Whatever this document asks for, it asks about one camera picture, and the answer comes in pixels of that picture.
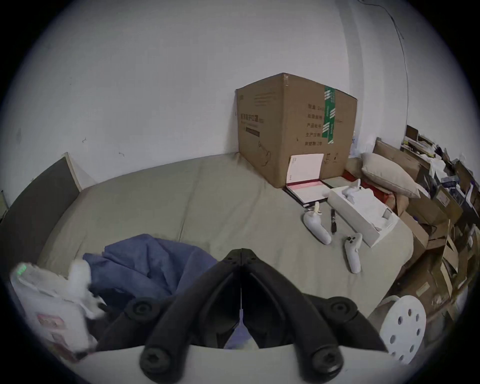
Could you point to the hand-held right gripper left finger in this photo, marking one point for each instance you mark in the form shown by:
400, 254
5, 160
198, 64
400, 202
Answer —
170, 330

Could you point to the white round stool with holes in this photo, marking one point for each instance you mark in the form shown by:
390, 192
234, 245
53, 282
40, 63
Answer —
407, 330

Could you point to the open white flat box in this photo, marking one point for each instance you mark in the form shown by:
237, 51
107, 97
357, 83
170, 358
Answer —
365, 217

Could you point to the white hand controller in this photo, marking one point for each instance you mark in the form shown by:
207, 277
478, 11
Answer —
353, 255
317, 227
351, 192

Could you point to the dark blue shirt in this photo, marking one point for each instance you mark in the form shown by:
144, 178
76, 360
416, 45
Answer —
150, 266

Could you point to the pile of cartons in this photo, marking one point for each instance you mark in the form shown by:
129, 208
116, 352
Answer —
442, 210

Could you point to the small black pen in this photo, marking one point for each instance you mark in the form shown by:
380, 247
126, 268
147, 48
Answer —
332, 221

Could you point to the dark grey board panel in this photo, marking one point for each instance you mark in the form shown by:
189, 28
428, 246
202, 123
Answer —
33, 210

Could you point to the large brown cardboard carton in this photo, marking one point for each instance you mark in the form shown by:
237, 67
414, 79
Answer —
285, 127

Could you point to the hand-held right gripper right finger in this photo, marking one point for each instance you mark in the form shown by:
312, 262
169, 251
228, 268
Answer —
307, 330

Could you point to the beige pillow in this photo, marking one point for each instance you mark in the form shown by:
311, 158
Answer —
390, 172

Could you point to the bed with beige sheet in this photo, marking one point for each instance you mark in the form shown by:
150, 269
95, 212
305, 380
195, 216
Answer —
206, 195

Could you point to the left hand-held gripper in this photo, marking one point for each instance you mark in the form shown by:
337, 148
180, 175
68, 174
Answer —
52, 303

